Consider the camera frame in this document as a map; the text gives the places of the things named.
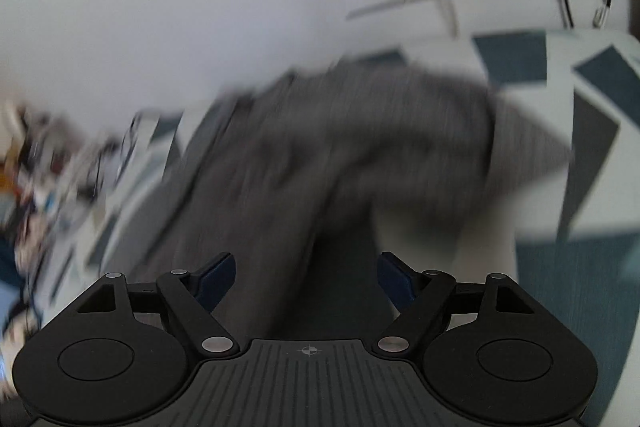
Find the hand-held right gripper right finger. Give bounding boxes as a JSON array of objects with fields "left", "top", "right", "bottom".
[{"left": 376, "top": 250, "right": 539, "bottom": 356}]

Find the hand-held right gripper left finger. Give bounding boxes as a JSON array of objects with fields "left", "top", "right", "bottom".
[{"left": 77, "top": 251, "right": 240, "bottom": 358}]

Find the grey knit sweater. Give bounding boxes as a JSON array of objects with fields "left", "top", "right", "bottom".
[{"left": 162, "top": 56, "right": 577, "bottom": 344}]

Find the geometric patterned table cloth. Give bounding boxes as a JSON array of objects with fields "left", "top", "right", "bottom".
[{"left": 0, "top": 29, "right": 640, "bottom": 427}]

